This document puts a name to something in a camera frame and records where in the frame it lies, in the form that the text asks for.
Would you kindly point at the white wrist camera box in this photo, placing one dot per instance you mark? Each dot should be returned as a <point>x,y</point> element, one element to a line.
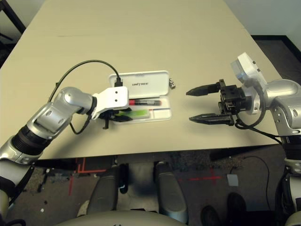
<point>249,68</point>
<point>115,96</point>

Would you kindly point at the black shoe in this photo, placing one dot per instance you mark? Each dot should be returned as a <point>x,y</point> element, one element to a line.
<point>237,207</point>
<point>210,215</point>

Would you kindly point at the white plastic pencil case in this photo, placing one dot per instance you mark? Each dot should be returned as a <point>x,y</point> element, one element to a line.
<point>150,82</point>

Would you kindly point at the green eraser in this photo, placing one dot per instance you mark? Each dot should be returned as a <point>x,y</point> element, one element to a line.
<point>141,113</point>

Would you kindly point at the grey robot torso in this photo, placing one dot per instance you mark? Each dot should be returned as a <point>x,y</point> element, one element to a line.
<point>117,219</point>

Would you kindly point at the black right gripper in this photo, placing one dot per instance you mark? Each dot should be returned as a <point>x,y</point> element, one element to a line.
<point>232,99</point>

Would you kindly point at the grey robot leg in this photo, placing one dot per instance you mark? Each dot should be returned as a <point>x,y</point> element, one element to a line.
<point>105,188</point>
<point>169,188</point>

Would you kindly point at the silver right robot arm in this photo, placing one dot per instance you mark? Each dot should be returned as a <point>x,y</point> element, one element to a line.
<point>282,91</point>

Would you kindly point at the black tripod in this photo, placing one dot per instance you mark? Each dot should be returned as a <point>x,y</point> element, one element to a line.
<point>5,37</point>

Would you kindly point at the red and black marker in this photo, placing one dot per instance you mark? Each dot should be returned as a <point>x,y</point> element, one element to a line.
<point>145,102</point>

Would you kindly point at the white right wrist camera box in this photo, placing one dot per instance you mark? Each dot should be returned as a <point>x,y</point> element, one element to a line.
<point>249,68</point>

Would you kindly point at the grey robot left leg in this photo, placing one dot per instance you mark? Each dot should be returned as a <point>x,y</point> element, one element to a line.
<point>105,188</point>

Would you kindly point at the grey robot right leg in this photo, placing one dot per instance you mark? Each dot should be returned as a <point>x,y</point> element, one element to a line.
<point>169,188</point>

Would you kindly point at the black-legged side table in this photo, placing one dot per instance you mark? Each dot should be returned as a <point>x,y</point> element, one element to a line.
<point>20,23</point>

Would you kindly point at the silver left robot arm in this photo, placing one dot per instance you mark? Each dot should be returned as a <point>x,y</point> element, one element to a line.
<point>68,99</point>

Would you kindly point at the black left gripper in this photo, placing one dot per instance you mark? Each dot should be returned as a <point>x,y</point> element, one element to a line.
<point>109,115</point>

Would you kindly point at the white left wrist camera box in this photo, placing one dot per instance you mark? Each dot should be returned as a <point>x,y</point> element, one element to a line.
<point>115,96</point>

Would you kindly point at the grey paper sheet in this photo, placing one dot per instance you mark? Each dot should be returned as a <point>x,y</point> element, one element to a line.
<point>232,179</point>

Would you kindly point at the small silver black clip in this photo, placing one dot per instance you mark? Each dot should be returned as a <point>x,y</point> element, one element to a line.
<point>172,84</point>

